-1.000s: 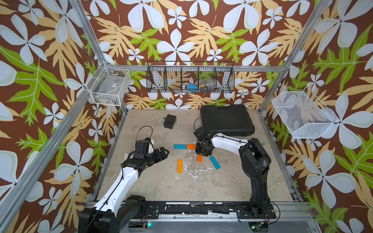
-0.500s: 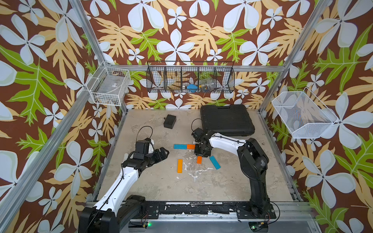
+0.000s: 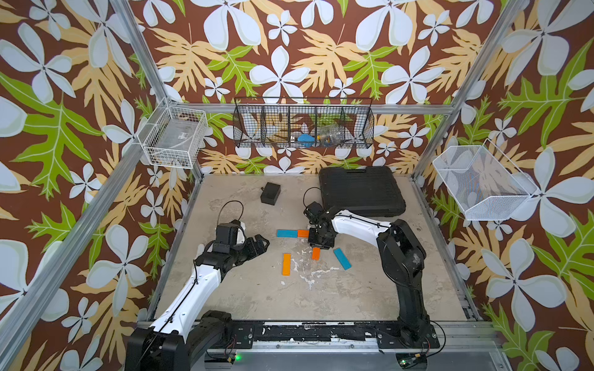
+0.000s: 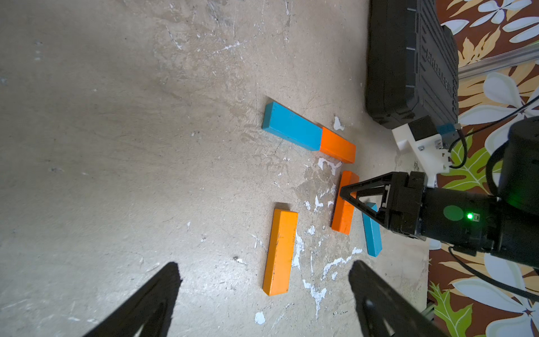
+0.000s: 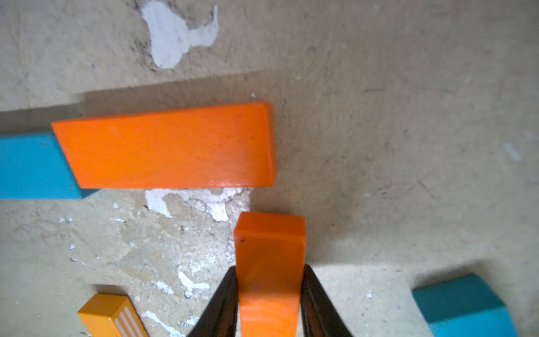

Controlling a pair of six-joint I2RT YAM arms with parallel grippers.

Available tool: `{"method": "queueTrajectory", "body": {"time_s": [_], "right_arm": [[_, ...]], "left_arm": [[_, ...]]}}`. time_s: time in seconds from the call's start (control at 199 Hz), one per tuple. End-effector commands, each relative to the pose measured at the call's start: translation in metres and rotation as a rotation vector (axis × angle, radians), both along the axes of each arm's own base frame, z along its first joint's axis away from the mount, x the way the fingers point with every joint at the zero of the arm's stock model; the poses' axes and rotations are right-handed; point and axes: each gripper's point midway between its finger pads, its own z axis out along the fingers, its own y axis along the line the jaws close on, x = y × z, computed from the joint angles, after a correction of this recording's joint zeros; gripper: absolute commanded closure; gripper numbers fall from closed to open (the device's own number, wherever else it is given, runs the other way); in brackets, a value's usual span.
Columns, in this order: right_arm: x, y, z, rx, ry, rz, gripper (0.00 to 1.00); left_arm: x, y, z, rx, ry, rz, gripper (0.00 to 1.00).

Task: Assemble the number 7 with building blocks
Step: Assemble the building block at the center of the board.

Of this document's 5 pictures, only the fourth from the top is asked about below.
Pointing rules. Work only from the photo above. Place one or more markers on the teal block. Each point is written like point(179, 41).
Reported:
point(286, 124)
point(373, 237)

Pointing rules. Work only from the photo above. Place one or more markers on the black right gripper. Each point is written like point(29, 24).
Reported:
point(468, 221)

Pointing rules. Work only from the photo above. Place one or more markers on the short orange block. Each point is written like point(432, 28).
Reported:
point(337, 147)

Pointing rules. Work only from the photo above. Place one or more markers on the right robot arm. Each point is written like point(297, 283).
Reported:
point(503, 223)

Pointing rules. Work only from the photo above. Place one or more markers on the light orange block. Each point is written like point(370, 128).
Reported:
point(280, 252)

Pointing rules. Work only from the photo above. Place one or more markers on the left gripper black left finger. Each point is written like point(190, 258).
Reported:
point(149, 311)

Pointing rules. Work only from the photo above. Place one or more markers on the red-orange block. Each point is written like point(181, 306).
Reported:
point(343, 211)

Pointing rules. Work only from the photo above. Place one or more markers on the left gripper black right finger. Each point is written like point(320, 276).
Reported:
point(380, 308)

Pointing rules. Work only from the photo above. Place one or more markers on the large black tool case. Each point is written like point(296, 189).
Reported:
point(412, 65)

